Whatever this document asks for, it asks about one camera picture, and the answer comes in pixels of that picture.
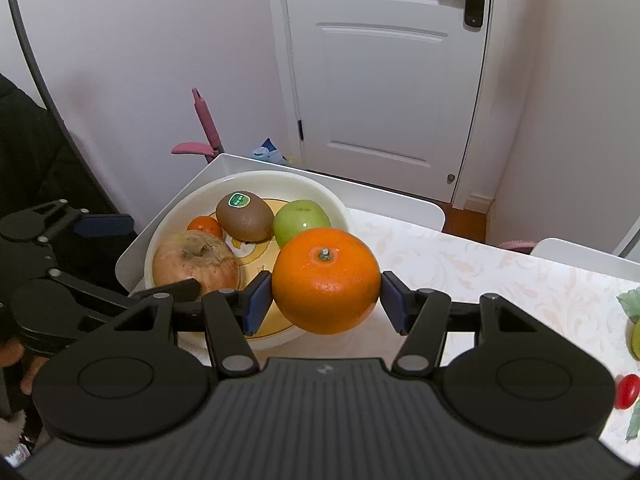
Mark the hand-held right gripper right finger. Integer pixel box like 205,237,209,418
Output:
381,271,546,376

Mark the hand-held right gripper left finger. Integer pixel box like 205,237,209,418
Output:
107,270,273,376

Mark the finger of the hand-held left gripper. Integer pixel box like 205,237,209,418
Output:
30,200,137,256
47,269,202,314

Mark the red-yellow apple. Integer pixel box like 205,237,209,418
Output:
152,231,240,297

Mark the large orange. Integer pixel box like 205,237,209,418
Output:
271,227,382,336

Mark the small mandarin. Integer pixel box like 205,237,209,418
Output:
186,215,223,240

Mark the brown kiwi with green sticker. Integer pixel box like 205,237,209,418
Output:
216,191,275,242

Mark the yellow cartoon print plate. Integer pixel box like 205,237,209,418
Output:
144,171,353,352

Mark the person's left hand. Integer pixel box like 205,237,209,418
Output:
0,337,45,401

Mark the black jacket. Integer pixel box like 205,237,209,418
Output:
0,74,126,281

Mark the white table with raised rim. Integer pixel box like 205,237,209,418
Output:
115,152,640,301

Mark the floral tablecloth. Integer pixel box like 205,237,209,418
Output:
345,207,640,466

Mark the pink stool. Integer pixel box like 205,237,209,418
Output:
171,87,223,165

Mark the black metal pole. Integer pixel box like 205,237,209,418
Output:
0,0,126,216

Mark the white panel door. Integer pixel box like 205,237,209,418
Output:
265,0,496,208

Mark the oblong cherry tomato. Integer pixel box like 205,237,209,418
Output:
614,374,640,410

